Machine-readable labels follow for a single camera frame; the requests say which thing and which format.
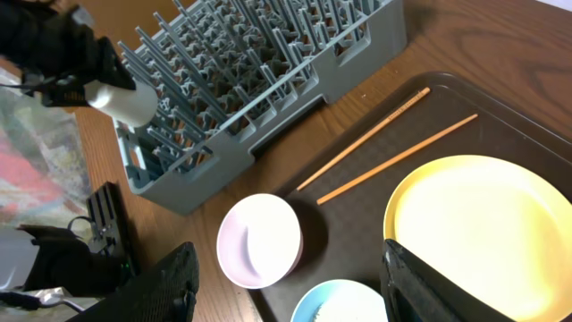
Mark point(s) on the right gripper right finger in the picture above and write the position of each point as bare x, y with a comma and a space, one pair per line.
414, 291

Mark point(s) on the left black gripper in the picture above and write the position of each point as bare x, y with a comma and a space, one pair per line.
57, 55

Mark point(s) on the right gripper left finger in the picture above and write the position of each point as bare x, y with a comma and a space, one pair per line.
166, 292

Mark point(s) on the light blue bowl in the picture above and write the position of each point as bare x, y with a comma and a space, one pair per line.
340, 300

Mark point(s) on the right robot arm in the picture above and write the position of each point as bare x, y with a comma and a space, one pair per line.
35, 257

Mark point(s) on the yellow plate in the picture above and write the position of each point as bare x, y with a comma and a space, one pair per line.
495, 229

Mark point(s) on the pink bowl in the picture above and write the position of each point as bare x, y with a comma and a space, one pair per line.
259, 241

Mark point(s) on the dark brown serving tray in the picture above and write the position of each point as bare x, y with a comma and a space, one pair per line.
343, 238

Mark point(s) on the right wooden chopstick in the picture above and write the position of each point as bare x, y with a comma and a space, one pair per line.
394, 160

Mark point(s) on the wooden chopstick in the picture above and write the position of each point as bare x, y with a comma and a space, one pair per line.
394, 160
368, 135

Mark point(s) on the grey plastic dish rack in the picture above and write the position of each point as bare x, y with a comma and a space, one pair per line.
230, 75

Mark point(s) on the left wooden chopstick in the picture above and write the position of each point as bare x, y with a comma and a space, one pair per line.
368, 135

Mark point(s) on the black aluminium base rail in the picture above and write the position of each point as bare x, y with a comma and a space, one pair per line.
110, 229

